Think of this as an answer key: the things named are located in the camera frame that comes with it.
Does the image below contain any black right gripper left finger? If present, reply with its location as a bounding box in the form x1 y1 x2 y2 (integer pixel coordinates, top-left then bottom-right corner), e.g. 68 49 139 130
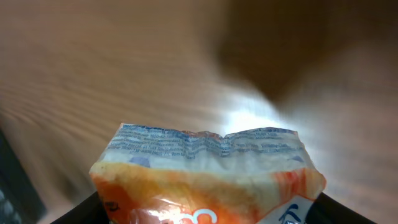
51 192 109 224

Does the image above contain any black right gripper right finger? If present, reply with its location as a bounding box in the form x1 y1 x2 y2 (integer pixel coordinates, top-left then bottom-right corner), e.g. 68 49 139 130
305 193 376 224

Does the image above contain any orange snack packet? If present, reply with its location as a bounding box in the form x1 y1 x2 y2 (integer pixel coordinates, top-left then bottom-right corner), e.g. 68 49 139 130
89 124 326 223

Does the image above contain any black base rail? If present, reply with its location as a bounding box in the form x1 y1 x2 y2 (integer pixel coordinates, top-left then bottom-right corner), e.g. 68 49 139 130
1 134 47 223

